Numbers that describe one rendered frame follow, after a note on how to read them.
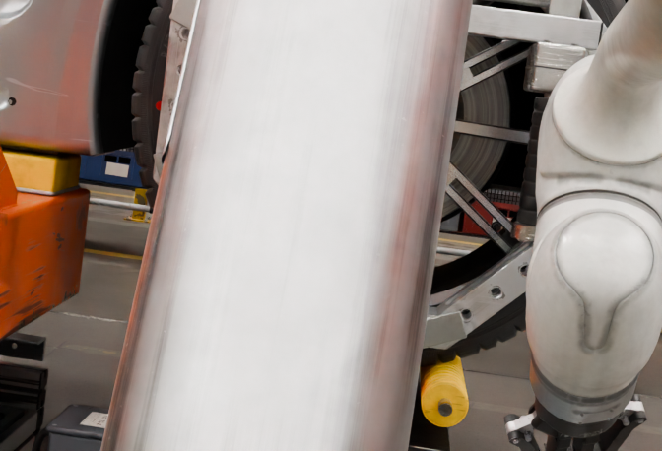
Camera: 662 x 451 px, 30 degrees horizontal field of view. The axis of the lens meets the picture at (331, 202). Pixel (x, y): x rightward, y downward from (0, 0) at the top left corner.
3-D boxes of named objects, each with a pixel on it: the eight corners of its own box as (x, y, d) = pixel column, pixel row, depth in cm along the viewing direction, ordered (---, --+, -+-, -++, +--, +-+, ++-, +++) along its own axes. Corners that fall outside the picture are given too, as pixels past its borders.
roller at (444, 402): (456, 379, 178) (462, 340, 177) (466, 436, 149) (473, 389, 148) (417, 373, 178) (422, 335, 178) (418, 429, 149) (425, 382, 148)
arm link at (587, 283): (652, 415, 97) (657, 274, 105) (682, 316, 85) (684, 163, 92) (514, 398, 99) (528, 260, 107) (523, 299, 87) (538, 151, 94)
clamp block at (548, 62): (568, 96, 133) (575, 47, 133) (579, 96, 124) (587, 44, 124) (521, 90, 133) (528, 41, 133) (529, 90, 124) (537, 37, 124)
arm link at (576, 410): (657, 389, 99) (648, 421, 104) (627, 293, 104) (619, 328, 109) (545, 408, 99) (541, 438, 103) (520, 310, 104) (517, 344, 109)
